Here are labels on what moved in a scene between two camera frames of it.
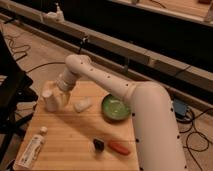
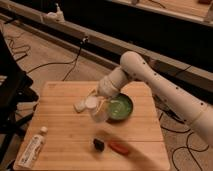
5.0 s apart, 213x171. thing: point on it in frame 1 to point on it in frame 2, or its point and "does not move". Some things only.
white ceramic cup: [51, 100] to [97, 109]
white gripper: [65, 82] to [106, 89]
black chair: [14, 84] does not move
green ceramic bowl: [115, 107] does not move
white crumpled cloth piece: [82, 104] does not move
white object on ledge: [55, 16] does not move
